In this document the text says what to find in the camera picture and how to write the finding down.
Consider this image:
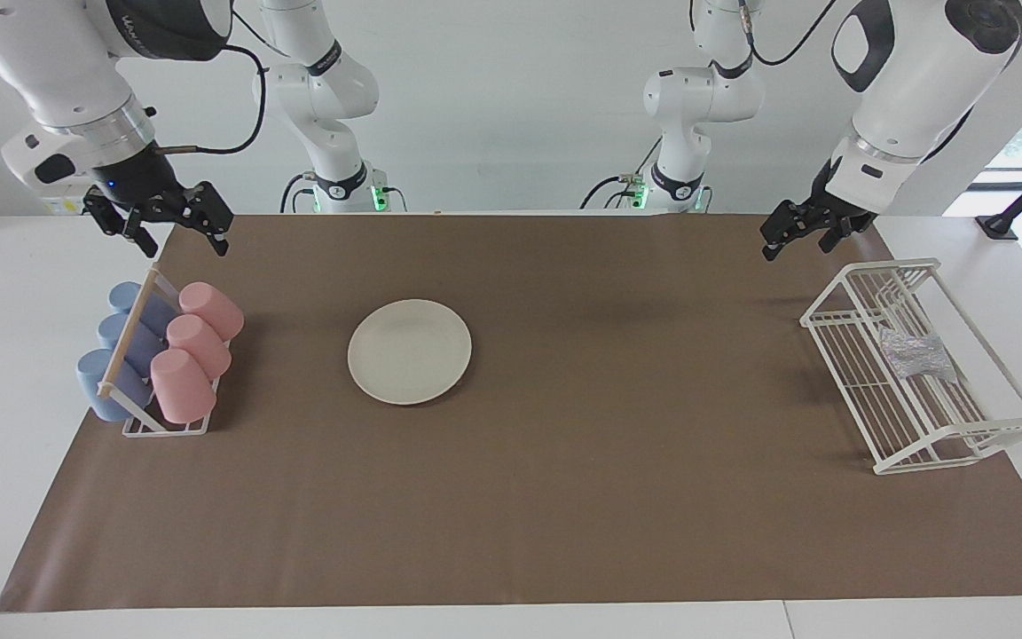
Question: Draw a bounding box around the black left base cable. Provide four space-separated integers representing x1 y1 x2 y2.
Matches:
580 138 664 211

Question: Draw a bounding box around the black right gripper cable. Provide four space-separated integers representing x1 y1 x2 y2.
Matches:
156 44 270 156

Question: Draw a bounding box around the brown table mat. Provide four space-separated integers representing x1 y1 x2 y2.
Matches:
0 213 1022 613

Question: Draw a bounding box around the blue plastic cup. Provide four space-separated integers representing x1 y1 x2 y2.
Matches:
98 312 166 378
76 349 155 422
108 281 177 336

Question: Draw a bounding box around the black right base cable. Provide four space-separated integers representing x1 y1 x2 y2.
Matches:
279 173 317 214

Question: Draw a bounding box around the black base cable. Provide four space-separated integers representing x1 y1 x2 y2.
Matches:
580 138 664 211
279 173 317 214

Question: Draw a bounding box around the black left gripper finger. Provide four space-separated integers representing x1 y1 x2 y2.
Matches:
759 200 822 261
818 216 856 252

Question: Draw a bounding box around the cup rack with wooden bar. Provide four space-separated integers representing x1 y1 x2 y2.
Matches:
97 264 232 438

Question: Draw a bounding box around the pink plastic cup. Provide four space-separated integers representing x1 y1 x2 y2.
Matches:
150 348 217 424
178 282 245 342
166 314 232 381

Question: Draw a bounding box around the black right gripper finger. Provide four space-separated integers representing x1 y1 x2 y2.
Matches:
83 193 159 258
178 182 235 258

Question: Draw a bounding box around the silver mesh sponge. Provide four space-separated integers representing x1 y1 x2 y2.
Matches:
879 327 958 383

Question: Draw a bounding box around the cream round plate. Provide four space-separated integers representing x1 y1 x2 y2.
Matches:
348 299 473 406

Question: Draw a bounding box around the white wire dish rack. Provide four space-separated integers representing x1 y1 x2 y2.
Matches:
799 258 1022 476

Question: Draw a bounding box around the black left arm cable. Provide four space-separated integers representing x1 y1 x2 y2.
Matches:
740 0 836 65

